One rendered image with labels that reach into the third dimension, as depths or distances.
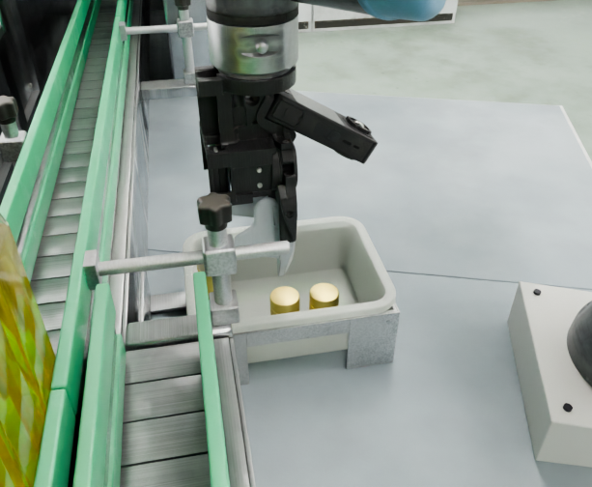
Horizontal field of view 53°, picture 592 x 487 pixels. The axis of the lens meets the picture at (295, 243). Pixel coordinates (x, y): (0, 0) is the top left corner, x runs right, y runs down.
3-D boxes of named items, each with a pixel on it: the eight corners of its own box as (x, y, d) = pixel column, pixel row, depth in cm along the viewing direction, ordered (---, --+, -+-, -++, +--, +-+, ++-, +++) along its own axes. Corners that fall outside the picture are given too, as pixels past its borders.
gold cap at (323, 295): (333, 307, 72) (335, 279, 69) (341, 328, 69) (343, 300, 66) (305, 311, 71) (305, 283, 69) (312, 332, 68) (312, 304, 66)
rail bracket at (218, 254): (104, 320, 54) (73, 204, 46) (286, 296, 56) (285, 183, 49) (102, 343, 51) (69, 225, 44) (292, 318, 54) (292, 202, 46)
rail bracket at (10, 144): (-12, 202, 71) (-50, 96, 63) (47, 196, 72) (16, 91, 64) (-19, 220, 68) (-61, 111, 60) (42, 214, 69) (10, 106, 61)
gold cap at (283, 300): (296, 310, 71) (296, 283, 69) (303, 331, 69) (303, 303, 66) (267, 315, 71) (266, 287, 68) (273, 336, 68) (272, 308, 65)
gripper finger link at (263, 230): (236, 280, 61) (227, 195, 57) (292, 272, 62) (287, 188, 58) (239, 295, 58) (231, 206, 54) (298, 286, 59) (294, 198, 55)
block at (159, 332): (137, 368, 58) (125, 316, 54) (233, 354, 60) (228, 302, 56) (136, 396, 55) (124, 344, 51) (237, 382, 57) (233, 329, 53)
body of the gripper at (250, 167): (204, 173, 60) (191, 55, 53) (286, 163, 62) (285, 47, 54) (212, 214, 54) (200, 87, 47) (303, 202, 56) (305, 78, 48)
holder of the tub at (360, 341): (148, 295, 77) (138, 246, 72) (352, 269, 81) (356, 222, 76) (147, 400, 63) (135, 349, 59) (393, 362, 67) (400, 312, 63)
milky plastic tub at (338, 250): (188, 286, 77) (181, 232, 72) (354, 266, 81) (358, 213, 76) (196, 390, 64) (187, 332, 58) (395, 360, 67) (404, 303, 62)
